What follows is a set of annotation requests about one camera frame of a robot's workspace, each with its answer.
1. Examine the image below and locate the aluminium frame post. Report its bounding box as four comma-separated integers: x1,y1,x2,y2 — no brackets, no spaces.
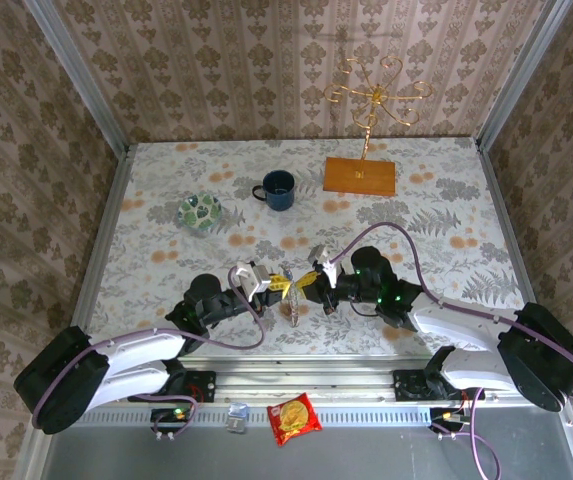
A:
23,0,132,156
475,0,573,151

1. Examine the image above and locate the aluminium mounting rail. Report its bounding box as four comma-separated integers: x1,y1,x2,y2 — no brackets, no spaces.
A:
40,355,573,404

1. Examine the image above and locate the dark blue enamel mug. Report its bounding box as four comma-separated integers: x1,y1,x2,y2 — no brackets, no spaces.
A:
251,169,297,212

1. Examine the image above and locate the green leaf pattern bowl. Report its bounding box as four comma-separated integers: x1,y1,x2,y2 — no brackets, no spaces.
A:
176,192,224,232

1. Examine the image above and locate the floral tablecloth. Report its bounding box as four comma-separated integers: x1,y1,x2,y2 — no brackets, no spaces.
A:
85,138,537,359

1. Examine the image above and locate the small black controller board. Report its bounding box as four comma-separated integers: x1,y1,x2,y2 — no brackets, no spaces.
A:
149,405,200,442
428,405,472,442

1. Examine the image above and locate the gold wire stand wooden base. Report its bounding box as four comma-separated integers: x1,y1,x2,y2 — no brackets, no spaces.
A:
322,55,435,197

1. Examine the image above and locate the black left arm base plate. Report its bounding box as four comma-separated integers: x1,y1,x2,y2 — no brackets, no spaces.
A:
127,370,217,404

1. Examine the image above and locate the grey metal panel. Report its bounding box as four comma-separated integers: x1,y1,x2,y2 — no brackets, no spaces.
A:
40,422,573,480

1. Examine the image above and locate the red snack packet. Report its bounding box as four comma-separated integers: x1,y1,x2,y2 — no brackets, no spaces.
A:
266,392,324,448

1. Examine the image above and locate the perforated metal cable duct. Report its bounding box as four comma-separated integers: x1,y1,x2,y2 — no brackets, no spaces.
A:
55,403,467,427

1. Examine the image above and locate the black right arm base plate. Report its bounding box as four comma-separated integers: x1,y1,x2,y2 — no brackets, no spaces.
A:
393,368,487,402

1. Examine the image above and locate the aluminium table edge rail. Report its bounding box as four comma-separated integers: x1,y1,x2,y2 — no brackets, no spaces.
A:
60,143,135,369
475,139,552,361

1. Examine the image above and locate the silver metal keyring holder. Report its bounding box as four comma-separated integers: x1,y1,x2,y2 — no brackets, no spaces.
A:
278,267,307,329

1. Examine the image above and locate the small clear plastic box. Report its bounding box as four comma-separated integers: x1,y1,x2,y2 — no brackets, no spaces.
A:
225,402,250,434

